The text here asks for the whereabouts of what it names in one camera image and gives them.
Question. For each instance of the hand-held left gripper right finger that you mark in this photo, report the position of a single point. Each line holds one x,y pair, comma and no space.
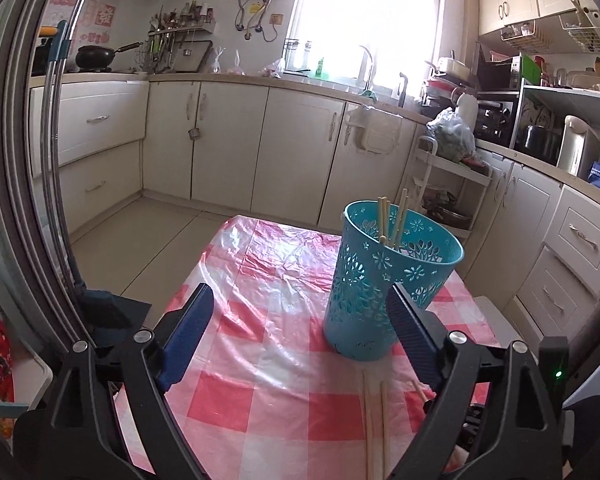
412,330

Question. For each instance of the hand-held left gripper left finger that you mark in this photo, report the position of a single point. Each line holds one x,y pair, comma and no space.
187,330

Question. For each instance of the teal perforated plastic basket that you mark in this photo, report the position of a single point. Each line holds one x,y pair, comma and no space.
370,285

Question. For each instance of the pink checked plastic tablecloth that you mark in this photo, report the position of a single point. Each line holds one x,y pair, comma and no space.
280,310

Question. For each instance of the steel pot with lid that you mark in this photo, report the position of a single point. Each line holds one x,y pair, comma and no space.
447,212

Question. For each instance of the cream cabinet with drawers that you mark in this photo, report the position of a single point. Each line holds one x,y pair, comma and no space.
530,220

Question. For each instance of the white trolley cart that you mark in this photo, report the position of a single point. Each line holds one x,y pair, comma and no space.
460,170

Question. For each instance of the blue carton box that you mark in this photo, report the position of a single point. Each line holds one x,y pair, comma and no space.
598,174

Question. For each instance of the plastic bag of greens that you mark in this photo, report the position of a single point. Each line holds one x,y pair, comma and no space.
452,135

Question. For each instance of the cream base cabinet row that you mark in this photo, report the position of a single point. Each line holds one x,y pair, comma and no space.
290,155

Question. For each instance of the white hanging door bin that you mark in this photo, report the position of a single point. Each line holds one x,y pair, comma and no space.
375,130

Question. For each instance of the cream drawer cabinet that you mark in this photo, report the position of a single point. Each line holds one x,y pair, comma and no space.
95,145

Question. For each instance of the silver electric water boiler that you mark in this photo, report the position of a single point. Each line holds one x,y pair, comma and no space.
577,147

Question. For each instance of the black cooking pot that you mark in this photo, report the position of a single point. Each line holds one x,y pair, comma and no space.
537,145

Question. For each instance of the black toaster oven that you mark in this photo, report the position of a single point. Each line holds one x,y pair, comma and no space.
495,122

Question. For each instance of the white thermos jug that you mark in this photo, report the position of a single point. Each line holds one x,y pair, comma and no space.
466,112

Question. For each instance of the stack of pans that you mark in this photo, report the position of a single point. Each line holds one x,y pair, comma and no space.
440,92

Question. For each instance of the black tap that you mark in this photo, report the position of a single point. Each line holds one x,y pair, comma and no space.
400,90

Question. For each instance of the teal dish cloth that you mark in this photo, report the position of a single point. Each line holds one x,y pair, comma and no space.
366,94

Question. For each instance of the white counter shelf rack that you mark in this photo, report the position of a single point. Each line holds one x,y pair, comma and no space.
565,95

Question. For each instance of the white casserole pot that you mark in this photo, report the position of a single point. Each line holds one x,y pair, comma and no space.
454,67

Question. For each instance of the chrome sink faucet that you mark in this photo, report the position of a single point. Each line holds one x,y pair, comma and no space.
369,67

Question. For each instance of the clear plastic bag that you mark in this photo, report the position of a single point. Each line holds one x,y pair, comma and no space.
216,62

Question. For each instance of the dark hanging tray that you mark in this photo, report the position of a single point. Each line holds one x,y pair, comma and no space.
192,57

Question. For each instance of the plastic bag with red food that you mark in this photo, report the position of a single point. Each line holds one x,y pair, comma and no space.
274,70

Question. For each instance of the black microwave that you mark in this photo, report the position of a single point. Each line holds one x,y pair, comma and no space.
497,67

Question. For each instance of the green bottle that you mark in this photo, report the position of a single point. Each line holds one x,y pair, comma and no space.
320,69

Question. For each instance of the green cutting board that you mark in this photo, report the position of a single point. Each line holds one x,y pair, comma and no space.
530,70

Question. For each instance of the kitchen window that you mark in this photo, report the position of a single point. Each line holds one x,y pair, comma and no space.
360,15

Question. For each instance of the sliding door frame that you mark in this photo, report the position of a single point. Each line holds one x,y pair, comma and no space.
10,160

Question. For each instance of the wall utensil rack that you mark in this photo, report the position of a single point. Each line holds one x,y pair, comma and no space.
180,30

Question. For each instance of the wall power outlet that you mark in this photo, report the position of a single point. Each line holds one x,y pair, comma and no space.
277,18

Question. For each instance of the pink wall stickers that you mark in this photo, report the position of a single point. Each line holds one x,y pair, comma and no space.
92,15

